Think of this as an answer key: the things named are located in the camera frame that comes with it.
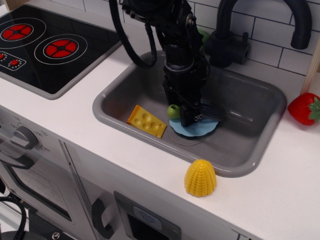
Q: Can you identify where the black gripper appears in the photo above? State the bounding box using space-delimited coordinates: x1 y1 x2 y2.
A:
163 62 210 127

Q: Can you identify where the green handled grey spatula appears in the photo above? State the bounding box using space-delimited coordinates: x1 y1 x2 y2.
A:
167 100 224 122

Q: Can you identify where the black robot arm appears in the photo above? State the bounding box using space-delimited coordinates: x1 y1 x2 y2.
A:
121 0 210 127

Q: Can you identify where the blue round plate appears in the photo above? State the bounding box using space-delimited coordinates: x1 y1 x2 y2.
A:
169 118 219 137

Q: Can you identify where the grey plastic sink basin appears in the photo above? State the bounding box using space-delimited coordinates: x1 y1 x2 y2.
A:
92 52 287 178

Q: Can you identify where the yellow cheese wedge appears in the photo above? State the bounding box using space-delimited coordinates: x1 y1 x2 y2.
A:
126 104 167 139

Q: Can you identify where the yellow corn cob piece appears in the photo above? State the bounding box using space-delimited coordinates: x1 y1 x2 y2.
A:
184 159 217 197

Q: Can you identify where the dark grey faucet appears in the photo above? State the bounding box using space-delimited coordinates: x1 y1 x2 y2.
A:
204 0 313 68

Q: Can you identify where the green round toy object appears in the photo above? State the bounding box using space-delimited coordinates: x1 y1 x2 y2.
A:
198 29 210 52

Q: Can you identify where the red toy strawberry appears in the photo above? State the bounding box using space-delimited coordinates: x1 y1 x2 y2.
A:
287 92 320 126

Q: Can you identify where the grey dishwasher control panel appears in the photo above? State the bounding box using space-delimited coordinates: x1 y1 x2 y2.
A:
113 191 182 240

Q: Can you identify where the black toy stove top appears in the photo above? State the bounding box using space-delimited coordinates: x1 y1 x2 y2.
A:
0 5 121 100

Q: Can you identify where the grey oven knob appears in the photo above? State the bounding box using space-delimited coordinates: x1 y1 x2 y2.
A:
10 126 39 150

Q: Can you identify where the dark grey cabinet handle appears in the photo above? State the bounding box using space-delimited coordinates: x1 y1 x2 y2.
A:
91 198 114 240

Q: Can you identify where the wooden shelf post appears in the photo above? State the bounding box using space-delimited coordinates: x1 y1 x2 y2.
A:
300 38 320 95

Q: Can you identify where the black braided cable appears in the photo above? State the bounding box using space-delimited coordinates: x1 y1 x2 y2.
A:
108 0 158 70

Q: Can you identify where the grey oven door handle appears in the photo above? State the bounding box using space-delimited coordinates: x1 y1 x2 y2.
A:
0 139 35 170

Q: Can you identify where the black cable lower left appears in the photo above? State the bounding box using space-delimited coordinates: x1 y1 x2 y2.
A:
0 196 28 240

